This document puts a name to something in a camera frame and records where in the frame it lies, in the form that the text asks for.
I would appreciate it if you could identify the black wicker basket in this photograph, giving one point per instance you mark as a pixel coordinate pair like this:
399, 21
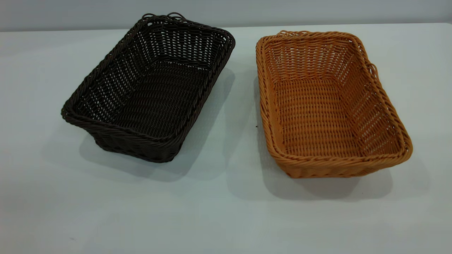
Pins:
152, 106

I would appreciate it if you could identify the orange wicker basket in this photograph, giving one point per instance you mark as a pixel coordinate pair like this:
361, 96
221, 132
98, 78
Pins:
317, 116

